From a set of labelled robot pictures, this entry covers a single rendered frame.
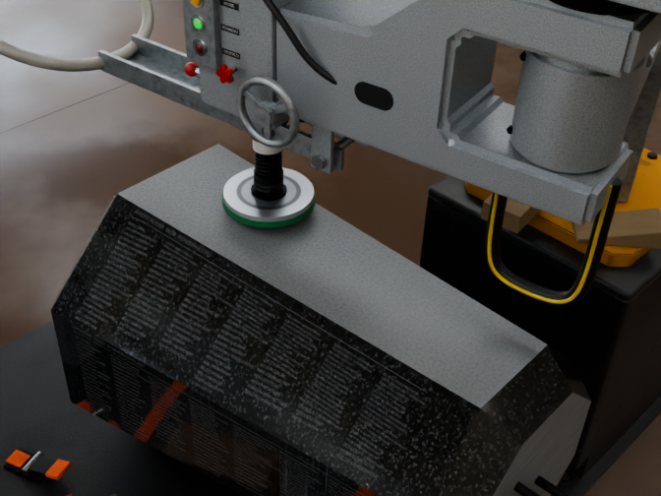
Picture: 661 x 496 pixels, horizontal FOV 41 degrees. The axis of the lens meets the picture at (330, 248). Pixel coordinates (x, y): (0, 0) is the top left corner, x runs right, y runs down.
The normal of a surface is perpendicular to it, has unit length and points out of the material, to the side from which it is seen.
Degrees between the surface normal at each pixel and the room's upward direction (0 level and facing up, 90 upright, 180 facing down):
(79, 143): 0
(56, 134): 0
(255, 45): 90
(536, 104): 90
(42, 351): 0
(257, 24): 90
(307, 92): 90
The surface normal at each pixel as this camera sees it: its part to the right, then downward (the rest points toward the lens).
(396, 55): -0.56, 0.50
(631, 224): -0.17, -0.78
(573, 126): -0.21, 0.60
